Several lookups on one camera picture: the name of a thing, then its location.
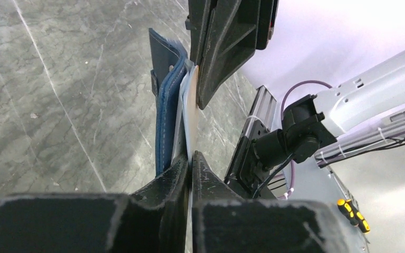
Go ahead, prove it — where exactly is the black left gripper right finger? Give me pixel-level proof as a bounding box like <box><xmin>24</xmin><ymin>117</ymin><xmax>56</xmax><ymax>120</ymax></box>
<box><xmin>192</xmin><ymin>151</ymin><xmax>351</xmax><ymax>252</ymax></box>

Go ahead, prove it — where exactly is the aluminium frame rail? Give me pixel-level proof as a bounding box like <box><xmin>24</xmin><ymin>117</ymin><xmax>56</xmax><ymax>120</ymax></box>
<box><xmin>224</xmin><ymin>85</ymin><xmax>369</xmax><ymax>253</ymax></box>

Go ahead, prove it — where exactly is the navy blue card holder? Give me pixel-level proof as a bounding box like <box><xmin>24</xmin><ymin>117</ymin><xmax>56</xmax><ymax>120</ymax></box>
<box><xmin>148</xmin><ymin>28</ymin><xmax>196</xmax><ymax>176</ymax></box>

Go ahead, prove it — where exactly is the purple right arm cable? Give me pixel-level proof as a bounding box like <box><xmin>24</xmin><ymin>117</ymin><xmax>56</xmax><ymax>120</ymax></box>
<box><xmin>277</xmin><ymin>80</ymin><xmax>405</xmax><ymax>200</ymax></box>

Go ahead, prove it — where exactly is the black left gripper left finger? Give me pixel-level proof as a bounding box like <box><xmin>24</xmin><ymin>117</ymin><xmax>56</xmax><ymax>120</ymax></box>
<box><xmin>0</xmin><ymin>155</ymin><xmax>189</xmax><ymax>252</ymax></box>

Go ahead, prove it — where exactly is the yellow black screwdriver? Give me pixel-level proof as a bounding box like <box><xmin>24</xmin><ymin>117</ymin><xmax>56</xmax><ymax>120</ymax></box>
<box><xmin>336</xmin><ymin>199</ymin><xmax>370</xmax><ymax>233</ymax></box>

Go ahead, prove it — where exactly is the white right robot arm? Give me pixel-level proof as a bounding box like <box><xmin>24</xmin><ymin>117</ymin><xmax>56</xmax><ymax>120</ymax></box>
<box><xmin>186</xmin><ymin>1</ymin><xmax>405</xmax><ymax>170</ymax></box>

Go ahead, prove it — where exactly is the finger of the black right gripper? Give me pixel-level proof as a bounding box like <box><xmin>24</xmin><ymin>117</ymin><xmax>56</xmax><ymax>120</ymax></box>
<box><xmin>256</xmin><ymin>0</ymin><xmax>279</xmax><ymax>50</ymax></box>
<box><xmin>188</xmin><ymin>0</ymin><xmax>261</xmax><ymax>110</ymax></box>

